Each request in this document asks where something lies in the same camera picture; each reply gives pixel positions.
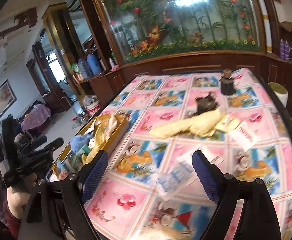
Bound teal tissue pack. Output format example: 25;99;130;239
64;145;90;173

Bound white blue desiccant bag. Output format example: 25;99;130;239
151;161;197;201

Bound blue terry towel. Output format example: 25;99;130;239
57;133;92;173

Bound yellow terry towel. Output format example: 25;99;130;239
149;109;240;139
84;114;129;164

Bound white gloved left hand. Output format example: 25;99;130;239
7;173;37;219

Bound white paper sachet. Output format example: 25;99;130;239
176;145;225;165

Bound yellow cardboard box tray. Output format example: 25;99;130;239
47;114;129;181

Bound purple covered table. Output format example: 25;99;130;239
21;104;51;131

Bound white red text sachet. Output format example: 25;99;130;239
228;121;258;152

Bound cartoon pink tablecloth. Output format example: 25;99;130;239
85;68;292;239

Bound white plastic bucket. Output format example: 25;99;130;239
83;95;101;116

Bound black jar with cork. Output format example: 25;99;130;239
219;69;236;96

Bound blue thermos flask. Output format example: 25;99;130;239
86;54;103;76

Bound purple bottles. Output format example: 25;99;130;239
280;39;290;61

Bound large decorated fish tank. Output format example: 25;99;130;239
96;0;260;63

